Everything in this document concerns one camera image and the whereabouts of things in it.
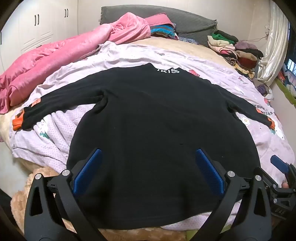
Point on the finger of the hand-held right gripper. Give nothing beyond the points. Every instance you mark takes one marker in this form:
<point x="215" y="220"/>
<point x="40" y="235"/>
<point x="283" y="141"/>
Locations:
<point x="278" y="162"/>

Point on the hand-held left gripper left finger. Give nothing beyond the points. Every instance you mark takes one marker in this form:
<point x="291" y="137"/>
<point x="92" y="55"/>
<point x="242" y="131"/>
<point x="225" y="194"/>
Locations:
<point x="89" y="172"/>

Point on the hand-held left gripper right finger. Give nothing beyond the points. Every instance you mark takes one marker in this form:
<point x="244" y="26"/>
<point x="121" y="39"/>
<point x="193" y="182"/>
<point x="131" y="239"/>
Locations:
<point x="209" y="172"/>

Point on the black sweater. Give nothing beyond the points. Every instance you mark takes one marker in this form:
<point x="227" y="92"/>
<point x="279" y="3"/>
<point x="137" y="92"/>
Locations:
<point x="150" y="127"/>

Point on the white bag of clothes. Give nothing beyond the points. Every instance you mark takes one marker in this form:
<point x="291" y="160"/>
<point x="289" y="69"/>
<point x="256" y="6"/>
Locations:
<point x="262" y="89"/>

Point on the colourful clothes heap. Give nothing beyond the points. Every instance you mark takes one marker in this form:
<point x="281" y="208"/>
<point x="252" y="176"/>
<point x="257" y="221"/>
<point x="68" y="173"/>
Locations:
<point x="288" y="78"/>

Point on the pile of folded clothes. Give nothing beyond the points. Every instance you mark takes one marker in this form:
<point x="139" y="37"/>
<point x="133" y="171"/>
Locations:
<point x="231" y="46"/>

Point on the striped folded clothes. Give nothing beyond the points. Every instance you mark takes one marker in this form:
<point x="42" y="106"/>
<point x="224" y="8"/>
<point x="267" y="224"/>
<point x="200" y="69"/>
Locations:
<point x="161" y="30"/>

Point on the person's right hand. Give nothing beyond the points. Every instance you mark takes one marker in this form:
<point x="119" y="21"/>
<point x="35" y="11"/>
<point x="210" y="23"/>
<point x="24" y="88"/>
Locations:
<point x="285" y="184"/>

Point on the lilac strawberry printed sheet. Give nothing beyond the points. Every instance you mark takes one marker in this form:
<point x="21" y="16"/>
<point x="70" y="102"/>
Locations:
<point x="57" y="143"/>

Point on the cream satin curtain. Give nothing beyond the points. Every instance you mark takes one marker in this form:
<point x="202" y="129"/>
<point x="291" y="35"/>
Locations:
<point x="275" y="46"/>

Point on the pink quilt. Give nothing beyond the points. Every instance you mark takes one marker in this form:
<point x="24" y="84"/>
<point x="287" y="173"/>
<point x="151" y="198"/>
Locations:
<point x="46" y="64"/>

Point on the window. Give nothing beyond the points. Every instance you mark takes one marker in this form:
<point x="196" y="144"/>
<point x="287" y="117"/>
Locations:
<point x="292" y="46"/>

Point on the blue patterned cloth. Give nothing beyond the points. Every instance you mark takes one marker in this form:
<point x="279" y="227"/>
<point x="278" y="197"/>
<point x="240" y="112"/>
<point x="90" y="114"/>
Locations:
<point x="188" y="40"/>

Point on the beige fleece bed cover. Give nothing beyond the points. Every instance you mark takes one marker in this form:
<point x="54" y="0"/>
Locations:
<point x="148" y="42"/>

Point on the grey headboard cover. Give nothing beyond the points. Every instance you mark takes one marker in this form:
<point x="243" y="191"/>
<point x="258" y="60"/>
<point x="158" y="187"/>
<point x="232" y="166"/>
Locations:
<point x="185" y="20"/>

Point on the white wardrobe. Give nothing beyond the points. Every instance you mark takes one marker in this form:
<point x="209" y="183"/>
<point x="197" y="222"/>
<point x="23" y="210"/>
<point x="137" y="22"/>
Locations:
<point x="34" y="27"/>

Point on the green padded rail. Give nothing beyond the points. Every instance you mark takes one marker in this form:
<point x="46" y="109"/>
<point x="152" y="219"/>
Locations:
<point x="286" y="91"/>

